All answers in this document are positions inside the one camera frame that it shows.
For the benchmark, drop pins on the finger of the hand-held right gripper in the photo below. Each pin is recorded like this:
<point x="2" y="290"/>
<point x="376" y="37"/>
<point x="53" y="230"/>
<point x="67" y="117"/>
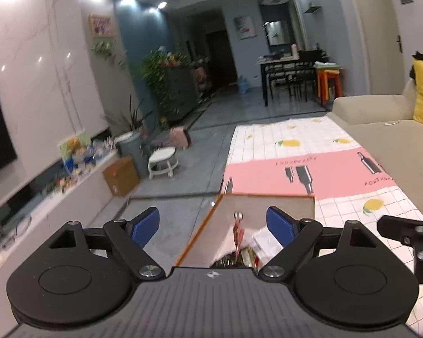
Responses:
<point x="402" y="227"/>

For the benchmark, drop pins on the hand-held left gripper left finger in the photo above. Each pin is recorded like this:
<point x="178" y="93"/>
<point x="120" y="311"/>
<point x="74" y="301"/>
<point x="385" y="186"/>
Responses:
<point x="146" y="227"/>

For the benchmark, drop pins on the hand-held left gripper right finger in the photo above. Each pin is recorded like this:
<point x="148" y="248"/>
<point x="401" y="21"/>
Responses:
<point x="280" y="227"/>

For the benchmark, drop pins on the orange cardboard storage box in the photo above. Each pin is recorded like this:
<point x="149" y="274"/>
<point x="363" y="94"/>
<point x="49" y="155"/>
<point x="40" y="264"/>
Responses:
<point x="253" y="206"/>

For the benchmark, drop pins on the spicy snack packet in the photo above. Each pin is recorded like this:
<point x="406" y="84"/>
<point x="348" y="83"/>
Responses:
<point x="238" y="236"/>

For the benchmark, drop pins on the black and green snack packet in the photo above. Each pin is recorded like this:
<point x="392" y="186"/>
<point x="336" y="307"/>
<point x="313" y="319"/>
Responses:
<point x="227" y="263"/>

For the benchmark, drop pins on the brown cardboard box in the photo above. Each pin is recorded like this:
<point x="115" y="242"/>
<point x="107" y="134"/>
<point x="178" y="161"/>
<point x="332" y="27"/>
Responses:
<point x="121" y="177"/>

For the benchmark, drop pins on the beige sofa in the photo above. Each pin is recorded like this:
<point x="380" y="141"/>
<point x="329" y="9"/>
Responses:
<point x="391" y="141"/>

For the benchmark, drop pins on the printed lemon and bottle tablecloth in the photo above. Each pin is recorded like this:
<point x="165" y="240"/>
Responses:
<point x="320" y="176"/>

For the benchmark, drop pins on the small white disc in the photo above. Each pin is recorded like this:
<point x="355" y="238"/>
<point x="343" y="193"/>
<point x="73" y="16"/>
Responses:
<point x="391" y="123"/>

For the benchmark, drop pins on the white round wheeled stool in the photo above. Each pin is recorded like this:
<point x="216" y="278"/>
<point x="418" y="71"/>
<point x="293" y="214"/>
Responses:
<point x="162" y="156"/>

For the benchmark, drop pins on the grey round bin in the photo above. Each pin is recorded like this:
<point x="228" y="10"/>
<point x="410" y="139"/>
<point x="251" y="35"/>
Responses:
<point x="132" y="155"/>

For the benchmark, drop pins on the pile of small toys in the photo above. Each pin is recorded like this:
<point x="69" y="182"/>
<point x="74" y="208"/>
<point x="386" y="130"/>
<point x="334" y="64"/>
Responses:
<point x="104" y="148"/>

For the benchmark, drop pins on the small brown toy figures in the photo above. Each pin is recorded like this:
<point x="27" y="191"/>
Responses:
<point x="65" y="183"/>

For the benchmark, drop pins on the white television console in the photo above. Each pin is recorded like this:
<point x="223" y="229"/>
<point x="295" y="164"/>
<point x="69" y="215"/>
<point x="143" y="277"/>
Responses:
<point x="56" y="204"/>

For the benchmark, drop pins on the long-leaf potted plant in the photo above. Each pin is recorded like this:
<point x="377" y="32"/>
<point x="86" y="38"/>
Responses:
<point x="134" y="119"/>

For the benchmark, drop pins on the teddy bear picture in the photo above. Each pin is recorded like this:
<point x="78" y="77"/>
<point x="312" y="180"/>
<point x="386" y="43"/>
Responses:
<point x="74" y="146"/>

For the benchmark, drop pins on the white door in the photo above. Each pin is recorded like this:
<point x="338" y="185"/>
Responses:
<point x="384" y="60"/>

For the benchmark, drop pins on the dark drawer cabinet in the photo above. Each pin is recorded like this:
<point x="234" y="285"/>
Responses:
<point x="185" y="91"/>

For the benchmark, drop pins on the orange stool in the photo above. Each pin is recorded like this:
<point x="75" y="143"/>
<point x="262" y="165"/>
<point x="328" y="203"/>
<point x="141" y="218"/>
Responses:
<point x="326" y="77"/>

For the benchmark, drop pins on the leafy trailing plant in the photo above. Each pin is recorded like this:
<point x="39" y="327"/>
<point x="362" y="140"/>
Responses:
<point x="158" y="67"/>

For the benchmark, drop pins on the dark dining table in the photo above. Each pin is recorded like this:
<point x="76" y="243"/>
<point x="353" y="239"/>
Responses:
<point x="285" y="64"/>

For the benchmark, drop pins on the dark dining chair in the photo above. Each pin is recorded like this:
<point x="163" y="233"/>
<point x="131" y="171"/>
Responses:
<point x="308" y="55"/>

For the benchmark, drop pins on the white bottle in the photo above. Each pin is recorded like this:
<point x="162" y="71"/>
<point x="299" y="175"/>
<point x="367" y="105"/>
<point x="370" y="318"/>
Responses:
<point x="294" y="51"/>

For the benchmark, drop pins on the hanging vine plant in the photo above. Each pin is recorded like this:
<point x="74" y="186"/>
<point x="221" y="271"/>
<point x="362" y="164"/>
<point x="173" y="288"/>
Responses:
<point x="105" y="50"/>

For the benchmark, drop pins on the pink framed picture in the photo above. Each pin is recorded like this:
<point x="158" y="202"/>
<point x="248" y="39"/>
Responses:
<point x="101" y="25"/>

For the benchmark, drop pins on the round ceiling lamp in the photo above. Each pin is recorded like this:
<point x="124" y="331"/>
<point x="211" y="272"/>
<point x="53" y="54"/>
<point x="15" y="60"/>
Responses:
<point x="274" y="0"/>

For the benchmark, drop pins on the wall mirror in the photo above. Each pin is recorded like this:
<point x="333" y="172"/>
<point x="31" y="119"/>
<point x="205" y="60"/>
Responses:
<point x="276" y="31"/>

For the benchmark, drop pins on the wall picture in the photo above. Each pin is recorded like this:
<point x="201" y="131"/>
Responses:
<point x="244" y="26"/>

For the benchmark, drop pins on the dark wall shelf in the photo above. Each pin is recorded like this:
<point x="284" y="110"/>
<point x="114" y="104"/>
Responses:
<point x="312" y="8"/>

